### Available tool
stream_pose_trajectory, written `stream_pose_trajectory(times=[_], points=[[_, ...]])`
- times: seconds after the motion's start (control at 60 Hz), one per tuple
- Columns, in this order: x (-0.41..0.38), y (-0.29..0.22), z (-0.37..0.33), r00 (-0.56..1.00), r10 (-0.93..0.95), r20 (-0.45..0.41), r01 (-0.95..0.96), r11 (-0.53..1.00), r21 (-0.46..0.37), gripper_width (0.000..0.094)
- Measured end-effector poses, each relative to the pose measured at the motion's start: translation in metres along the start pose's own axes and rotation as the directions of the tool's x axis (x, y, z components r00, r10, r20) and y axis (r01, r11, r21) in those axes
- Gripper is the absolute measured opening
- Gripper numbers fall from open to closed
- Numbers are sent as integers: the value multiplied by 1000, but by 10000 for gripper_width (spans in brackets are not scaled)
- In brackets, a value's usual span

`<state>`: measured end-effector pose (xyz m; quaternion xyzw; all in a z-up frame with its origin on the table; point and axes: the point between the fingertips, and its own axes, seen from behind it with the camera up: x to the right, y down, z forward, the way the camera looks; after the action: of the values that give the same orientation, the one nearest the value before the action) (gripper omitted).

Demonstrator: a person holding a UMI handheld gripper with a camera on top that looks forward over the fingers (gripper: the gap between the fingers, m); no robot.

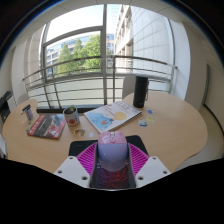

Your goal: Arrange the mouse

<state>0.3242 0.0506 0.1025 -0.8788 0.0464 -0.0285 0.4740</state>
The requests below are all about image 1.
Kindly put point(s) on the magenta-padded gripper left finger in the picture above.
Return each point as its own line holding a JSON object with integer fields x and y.
{"x": 71, "y": 170}

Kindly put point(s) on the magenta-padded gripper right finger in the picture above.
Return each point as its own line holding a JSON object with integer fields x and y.
{"x": 153, "y": 170}

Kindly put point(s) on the pink and lilac computer mouse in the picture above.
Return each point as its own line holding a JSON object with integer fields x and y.
{"x": 112, "y": 153}

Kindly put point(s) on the black mouse pad red-blue print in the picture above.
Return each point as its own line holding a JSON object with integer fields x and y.
{"x": 80, "y": 146}

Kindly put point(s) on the small patterned sticker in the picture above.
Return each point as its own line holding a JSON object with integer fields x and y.
{"x": 80, "y": 132}

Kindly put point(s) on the round blue yellow sticker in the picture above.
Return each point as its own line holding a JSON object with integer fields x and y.
{"x": 143, "y": 123}

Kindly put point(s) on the red magazine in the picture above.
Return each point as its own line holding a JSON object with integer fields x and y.
{"x": 46, "y": 126}

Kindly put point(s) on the small white plant pot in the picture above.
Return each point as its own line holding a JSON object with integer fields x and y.
{"x": 71, "y": 117}

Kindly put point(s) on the light blue magazine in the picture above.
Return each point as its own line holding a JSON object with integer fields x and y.
{"x": 111, "y": 116}

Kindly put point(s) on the small printed can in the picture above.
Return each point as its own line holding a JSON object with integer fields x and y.
{"x": 28, "y": 113}

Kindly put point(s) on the black cylinder speaker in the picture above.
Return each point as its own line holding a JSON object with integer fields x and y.
{"x": 140, "y": 91}

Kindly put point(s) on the white chair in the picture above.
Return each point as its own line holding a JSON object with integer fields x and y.
{"x": 128, "y": 86}
{"x": 21, "y": 98}

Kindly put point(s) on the black printer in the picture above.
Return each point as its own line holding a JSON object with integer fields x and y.
{"x": 5, "y": 106}

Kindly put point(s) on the metal balcony railing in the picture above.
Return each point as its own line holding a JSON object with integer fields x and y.
{"x": 83, "y": 58}

